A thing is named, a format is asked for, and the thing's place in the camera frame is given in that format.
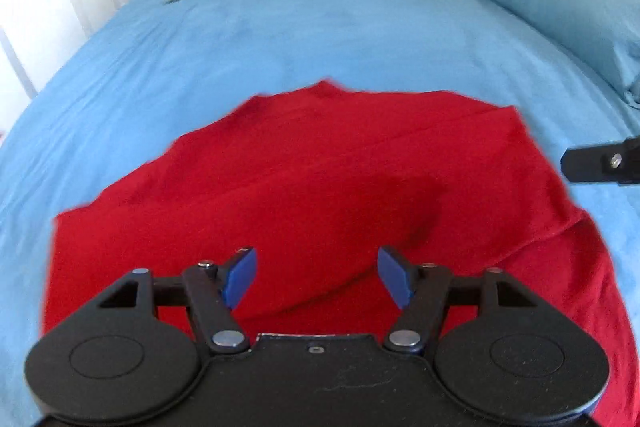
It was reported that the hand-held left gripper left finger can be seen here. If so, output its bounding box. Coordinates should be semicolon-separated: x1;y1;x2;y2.
96;247;258;356

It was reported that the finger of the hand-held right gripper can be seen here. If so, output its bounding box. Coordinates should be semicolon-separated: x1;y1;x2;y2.
560;138;640;186

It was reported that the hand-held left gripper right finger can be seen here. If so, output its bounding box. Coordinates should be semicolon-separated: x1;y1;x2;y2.
377;246;540;355

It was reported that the red shirt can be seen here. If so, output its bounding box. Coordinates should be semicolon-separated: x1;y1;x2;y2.
42;79;640;427

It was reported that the blue bed sheet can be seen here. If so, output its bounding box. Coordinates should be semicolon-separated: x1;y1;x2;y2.
0;0;640;427

